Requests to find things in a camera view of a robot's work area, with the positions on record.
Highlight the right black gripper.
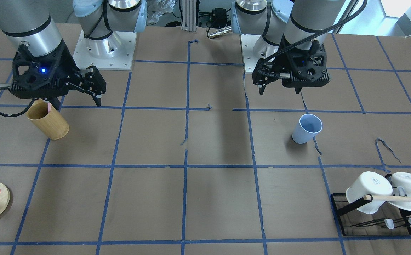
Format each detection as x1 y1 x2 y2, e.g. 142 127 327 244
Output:
10 40 107 110

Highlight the bamboo chopstick holder cup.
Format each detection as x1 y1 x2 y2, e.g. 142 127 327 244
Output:
26 100 70 140

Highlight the light blue plastic cup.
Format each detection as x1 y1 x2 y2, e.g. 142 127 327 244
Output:
292 114 323 144

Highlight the white mug inner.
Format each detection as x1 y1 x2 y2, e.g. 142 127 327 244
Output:
346 171 393 203

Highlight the wooden rack dowel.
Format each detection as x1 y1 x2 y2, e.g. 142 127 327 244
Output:
362 194 411 202

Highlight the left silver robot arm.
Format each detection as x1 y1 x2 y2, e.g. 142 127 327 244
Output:
231 0 345 94

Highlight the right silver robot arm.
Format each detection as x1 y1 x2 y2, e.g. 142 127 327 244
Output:
0 0 148 109

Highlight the black wire cup rack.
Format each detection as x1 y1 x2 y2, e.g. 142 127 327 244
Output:
331 173 411 236

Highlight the aluminium frame post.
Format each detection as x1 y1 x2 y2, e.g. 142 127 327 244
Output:
179 0 198 33

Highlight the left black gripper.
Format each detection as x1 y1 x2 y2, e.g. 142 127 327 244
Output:
252 39 331 95

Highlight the black electronics box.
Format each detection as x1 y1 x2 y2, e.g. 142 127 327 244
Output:
209 8 227 28

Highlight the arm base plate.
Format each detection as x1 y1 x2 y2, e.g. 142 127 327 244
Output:
73 31 138 71
240 34 301 75

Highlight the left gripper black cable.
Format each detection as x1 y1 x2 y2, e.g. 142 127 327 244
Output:
262 0 368 71

